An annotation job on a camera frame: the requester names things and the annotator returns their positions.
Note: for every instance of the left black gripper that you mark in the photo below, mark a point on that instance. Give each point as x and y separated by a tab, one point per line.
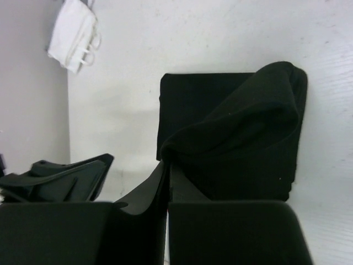
54	182

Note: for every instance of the black tank top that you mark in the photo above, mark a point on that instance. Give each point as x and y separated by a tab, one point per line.
235	135

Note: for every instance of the folded white tank top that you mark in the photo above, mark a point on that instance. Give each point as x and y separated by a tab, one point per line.
75	36

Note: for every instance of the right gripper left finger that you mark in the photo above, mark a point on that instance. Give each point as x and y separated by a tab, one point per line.
135	228

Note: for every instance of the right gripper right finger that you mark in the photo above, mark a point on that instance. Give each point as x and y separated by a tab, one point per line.
181	189

